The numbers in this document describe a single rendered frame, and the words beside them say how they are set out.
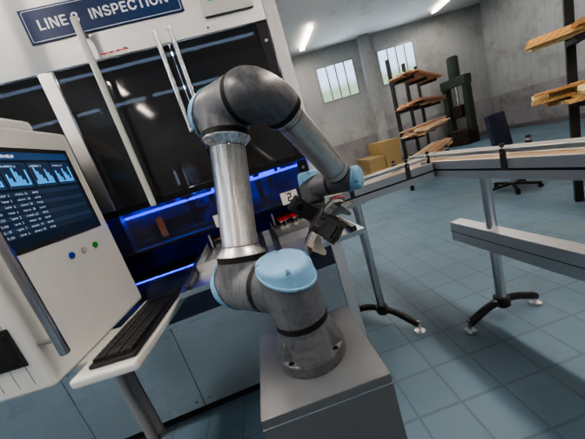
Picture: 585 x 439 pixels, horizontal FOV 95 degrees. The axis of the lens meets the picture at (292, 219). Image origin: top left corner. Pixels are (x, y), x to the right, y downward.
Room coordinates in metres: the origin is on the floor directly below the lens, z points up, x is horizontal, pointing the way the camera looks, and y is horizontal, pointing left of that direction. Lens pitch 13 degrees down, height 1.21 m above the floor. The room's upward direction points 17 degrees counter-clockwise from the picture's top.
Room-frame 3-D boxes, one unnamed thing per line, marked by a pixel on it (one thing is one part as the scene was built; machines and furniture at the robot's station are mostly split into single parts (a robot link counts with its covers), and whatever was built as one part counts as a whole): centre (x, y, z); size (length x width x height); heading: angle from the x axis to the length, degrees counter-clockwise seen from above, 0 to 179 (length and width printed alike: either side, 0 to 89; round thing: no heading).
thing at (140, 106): (1.27, 0.51, 1.51); 0.47 x 0.01 x 0.59; 97
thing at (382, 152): (7.79, -2.86, 0.43); 1.39 x 0.99 x 0.86; 4
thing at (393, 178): (1.56, -0.53, 0.92); 0.69 x 0.15 x 0.16; 97
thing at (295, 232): (1.24, -0.03, 0.90); 0.34 x 0.26 x 0.04; 7
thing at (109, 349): (0.89, 0.61, 0.82); 0.40 x 0.14 x 0.02; 0
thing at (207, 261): (1.19, 0.31, 0.90); 0.34 x 0.26 x 0.04; 7
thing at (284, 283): (0.52, 0.05, 0.96); 0.13 x 0.12 x 0.14; 53
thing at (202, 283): (1.15, 0.13, 0.87); 0.70 x 0.48 x 0.02; 97
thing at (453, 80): (8.27, -5.80, 1.27); 0.82 x 0.66 x 2.54; 4
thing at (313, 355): (0.52, 0.04, 0.84); 0.15 x 0.15 x 0.10
